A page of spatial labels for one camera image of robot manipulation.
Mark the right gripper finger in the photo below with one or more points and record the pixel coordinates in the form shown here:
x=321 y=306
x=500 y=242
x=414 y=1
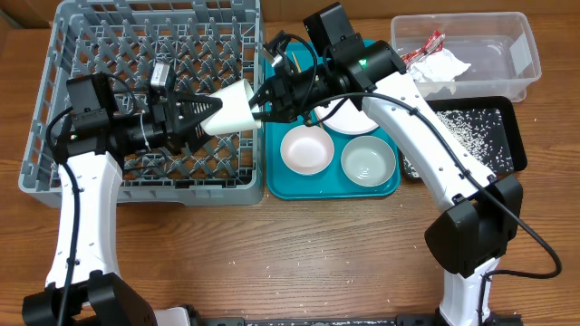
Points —
x=272 y=116
x=267 y=92

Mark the white rice pile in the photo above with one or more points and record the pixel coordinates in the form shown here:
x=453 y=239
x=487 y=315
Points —
x=482 y=134

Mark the black rectangular tray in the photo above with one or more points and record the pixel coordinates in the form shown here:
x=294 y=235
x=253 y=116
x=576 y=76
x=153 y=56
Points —
x=505 y=106

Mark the clear plastic storage bin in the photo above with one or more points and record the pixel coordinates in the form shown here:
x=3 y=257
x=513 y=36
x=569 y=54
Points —
x=499 y=48

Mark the white napkin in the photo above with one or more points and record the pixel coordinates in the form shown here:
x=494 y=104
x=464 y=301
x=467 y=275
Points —
x=441 y=66

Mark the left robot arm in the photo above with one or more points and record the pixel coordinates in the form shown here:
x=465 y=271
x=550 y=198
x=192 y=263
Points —
x=84 y=286

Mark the grey bowl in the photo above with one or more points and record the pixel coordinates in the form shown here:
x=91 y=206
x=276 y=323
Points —
x=368 y=161

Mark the grey plastic dish rack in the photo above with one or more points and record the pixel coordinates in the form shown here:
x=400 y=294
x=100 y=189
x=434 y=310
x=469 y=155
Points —
x=210 y=45

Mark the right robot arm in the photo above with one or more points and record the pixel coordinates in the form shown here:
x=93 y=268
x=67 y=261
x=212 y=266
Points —
x=479 y=212

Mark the red snack wrapper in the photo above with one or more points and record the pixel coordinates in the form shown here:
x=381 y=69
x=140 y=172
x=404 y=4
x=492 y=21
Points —
x=433 y=44

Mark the white paper cup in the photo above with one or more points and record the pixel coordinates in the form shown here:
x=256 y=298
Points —
x=236 y=113

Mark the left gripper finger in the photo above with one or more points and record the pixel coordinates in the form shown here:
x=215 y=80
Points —
x=192 y=110
x=195 y=138

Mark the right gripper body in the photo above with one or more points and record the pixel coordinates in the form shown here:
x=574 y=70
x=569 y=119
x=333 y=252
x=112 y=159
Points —
x=275 y=95

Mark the long wooden chopstick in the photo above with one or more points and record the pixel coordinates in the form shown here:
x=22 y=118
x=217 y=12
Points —
x=296 y=62

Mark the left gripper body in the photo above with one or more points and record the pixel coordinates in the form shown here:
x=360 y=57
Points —
x=158 y=130

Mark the large pink plate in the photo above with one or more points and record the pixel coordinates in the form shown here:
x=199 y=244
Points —
x=349 y=121

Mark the pink bowl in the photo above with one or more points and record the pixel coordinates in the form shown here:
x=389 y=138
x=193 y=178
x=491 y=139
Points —
x=307 y=150

